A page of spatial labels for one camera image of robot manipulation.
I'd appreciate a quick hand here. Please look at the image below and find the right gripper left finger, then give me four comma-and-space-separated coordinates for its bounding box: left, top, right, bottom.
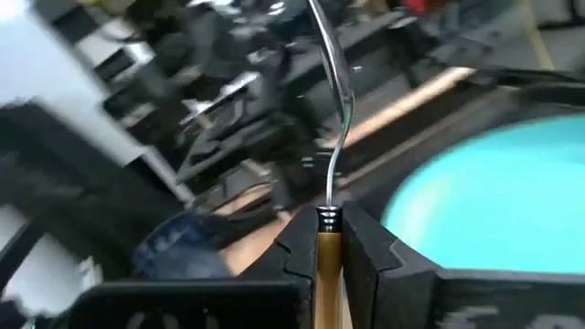
63, 205, 321, 329

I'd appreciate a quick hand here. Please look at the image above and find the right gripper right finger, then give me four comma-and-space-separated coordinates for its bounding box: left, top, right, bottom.
342, 200, 585, 329

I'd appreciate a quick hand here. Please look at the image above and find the spoon with gold handle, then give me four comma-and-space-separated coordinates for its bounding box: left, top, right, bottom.
304, 0, 356, 329

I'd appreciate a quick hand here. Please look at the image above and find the teal plate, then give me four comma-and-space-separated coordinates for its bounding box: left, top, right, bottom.
381, 113, 585, 275

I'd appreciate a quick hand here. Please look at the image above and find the dark blue round object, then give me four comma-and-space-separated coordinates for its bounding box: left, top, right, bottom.
132, 212, 239, 280

